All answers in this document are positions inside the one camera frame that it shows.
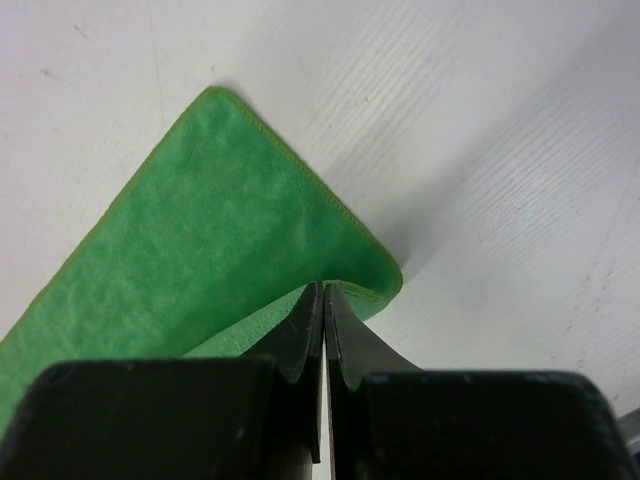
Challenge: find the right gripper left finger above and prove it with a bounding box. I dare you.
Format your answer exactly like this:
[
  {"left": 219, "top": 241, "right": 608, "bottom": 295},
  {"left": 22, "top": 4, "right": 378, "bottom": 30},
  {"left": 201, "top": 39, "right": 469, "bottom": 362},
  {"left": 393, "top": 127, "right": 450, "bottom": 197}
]
[{"left": 1, "top": 283, "right": 323, "bottom": 479}]

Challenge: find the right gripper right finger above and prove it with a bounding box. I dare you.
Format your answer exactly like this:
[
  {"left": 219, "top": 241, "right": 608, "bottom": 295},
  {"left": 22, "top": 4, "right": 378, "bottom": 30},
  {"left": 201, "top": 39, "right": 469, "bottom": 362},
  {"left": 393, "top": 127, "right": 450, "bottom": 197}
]
[{"left": 324, "top": 286, "right": 639, "bottom": 479}]

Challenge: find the green microfiber towel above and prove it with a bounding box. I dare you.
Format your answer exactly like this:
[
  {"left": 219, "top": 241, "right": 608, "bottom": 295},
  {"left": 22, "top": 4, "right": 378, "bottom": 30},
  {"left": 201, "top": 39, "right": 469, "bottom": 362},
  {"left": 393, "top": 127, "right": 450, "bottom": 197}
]
[{"left": 1, "top": 86, "right": 403, "bottom": 424}]

